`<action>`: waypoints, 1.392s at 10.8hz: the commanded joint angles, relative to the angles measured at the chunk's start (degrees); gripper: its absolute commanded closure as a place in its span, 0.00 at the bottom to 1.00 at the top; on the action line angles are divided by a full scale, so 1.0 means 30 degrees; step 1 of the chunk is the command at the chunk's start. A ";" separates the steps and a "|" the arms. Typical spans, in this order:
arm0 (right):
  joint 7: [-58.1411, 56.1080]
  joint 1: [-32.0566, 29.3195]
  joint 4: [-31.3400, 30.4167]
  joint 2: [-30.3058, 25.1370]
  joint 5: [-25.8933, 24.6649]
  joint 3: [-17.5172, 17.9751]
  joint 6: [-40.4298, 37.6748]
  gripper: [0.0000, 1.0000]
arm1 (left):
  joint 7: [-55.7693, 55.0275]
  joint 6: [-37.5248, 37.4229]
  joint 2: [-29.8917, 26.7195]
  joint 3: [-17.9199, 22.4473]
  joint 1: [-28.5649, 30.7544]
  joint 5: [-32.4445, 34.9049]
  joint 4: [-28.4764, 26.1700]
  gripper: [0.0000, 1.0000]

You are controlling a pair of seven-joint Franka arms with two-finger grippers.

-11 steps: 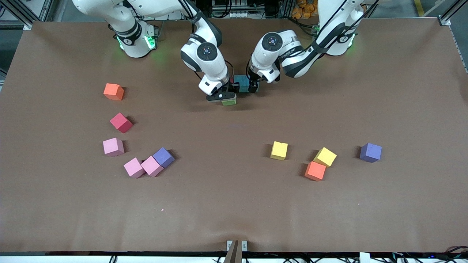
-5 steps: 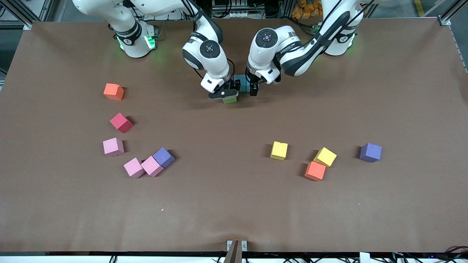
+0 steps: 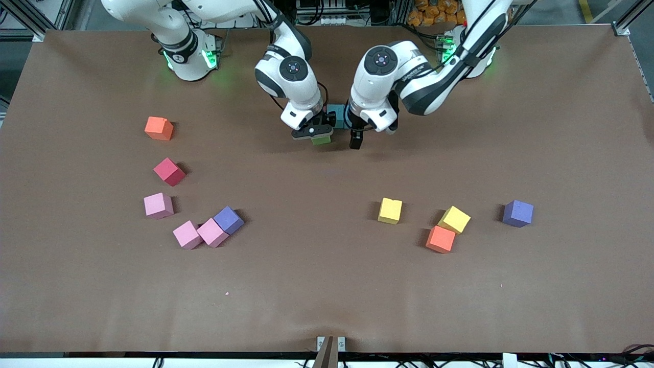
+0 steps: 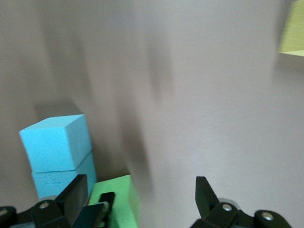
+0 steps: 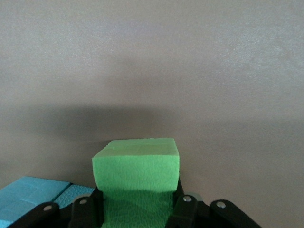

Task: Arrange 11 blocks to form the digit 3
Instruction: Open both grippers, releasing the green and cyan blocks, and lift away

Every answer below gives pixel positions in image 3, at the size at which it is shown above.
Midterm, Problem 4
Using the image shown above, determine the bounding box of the yellow foam block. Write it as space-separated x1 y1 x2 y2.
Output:
378 198 403 225
437 206 472 235

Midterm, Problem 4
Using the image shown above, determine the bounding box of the purple foam block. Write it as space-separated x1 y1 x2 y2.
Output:
502 200 534 228
213 206 245 236

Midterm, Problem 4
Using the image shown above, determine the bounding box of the orange foam block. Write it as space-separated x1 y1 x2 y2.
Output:
426 225 456 255
144 117 174 141

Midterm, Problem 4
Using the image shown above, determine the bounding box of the pile of orange yellow objects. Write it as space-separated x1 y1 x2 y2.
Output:
408 0 465 27

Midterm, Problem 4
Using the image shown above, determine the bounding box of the pink foam block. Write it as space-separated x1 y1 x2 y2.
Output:
173 220 203 250
144 193 175 220
197 218 229 248

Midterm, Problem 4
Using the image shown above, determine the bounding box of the red foam block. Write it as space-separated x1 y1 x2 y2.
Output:
153 157 186 187

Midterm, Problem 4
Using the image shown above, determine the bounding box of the brown paper table cover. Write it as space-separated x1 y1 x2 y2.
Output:
0 25 654 354

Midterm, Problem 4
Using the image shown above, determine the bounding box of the metal table clamp bracket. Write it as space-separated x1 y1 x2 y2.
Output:
317 336 346 368

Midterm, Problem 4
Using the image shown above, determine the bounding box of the aluminium frame profile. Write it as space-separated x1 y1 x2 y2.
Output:
8 0 77 42
611 0 654 37

